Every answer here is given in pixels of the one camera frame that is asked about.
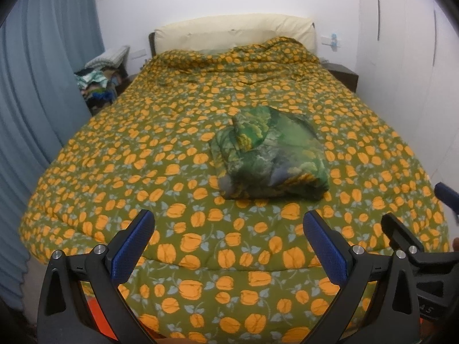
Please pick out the cream headboard cushion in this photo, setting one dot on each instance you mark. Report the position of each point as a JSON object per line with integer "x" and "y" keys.
{"x": 233, "y": 30}

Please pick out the dark wooden nightstand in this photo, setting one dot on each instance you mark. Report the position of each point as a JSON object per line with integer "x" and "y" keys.
{"x": 344, "y": 75}

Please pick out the olive quilt with orange flowers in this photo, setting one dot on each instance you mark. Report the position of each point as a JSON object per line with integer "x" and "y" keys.
{"x": 161, "y": 132}

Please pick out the white wardrobe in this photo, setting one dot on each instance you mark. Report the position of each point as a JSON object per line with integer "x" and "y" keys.
{"x": 405, "y": 61}

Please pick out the orange fleece cloth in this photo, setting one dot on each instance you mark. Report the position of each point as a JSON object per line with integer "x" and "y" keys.
{"x": 98, "y": 311}

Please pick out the white quilted folded pillow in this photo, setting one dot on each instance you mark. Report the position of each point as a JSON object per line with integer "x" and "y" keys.
{"x": 107, "y": 57}

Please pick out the blue curtain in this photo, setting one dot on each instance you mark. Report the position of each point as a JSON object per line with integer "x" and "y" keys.
{"x": 39, "y": 96}

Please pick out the pile of colourful clothes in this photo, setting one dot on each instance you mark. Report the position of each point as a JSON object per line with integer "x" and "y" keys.
{"x": 98, "y": 89}

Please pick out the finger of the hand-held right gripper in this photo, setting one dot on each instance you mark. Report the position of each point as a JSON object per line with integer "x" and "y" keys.
{"x": 448, "y": 197}
{"x": 396, "y": 231}

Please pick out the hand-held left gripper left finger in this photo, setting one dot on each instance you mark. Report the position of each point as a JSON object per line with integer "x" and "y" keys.
{"x": 132, "y": 247}

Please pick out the white wall switch plate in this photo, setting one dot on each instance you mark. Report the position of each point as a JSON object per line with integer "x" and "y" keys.
{"x": 138, "y": 55}

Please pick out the wall socket with blue plug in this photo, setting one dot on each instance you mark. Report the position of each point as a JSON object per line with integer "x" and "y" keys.
{"x": 334, "y": 41}

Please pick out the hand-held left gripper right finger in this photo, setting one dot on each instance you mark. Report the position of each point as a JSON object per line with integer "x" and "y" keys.
{"x": 324, "y": 249}

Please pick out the green printed padded jacket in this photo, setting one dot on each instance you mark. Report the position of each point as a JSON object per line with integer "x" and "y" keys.
{"x": 276, "y": 154}

